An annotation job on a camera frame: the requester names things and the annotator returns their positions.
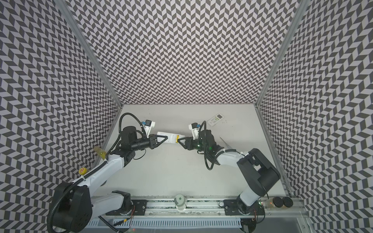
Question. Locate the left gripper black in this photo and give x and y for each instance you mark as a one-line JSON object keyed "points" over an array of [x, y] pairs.
{"points": [[153, 141]]}

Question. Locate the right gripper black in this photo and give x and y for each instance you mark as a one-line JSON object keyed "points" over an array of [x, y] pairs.
{"points": [[192, 143]]}

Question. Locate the white remote control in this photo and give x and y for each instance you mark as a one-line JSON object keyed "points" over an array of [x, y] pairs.
{"points": [[215, 120], [172, 138]]}

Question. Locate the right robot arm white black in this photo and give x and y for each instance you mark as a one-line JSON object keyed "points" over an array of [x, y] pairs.
{"points": [[260, 174]]}

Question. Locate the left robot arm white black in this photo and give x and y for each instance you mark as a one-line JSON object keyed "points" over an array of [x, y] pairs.
{"points": [[73, 205]]}

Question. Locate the red jar yellow lid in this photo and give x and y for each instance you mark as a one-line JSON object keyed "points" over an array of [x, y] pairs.
{"points": [[82, 171]]}

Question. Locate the black round cap inner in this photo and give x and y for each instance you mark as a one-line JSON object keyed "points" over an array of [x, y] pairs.
{"points": [[278, 202]]}

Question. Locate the black round cap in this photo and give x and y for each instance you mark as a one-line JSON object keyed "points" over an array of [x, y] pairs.
{"points": [[287, 202], [278, 202]]}

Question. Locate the black round cap outer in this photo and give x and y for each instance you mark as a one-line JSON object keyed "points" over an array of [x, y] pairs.
{"points": [[287, 202]]}

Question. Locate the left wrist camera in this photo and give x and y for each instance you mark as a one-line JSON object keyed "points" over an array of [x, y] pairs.
{"points": [[147, 126]]}

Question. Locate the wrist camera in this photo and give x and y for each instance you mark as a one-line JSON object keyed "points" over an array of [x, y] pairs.
{"points": [[194, 127], [147, 126]]}

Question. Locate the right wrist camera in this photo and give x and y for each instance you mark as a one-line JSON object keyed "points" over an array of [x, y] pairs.
{"points": [[194, 127]]}

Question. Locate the white green cylinder on rail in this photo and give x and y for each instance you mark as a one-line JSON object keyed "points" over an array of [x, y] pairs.
{"points": [[180, 202]]}

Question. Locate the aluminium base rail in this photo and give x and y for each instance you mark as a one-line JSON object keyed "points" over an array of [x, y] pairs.
{"points": [[211, 207]]}

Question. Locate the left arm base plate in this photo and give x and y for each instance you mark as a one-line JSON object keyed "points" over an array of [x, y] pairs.
{"points": [[137, 207]]}

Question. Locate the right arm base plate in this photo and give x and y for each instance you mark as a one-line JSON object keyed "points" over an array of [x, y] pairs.
{"points": [[236, 208]]}

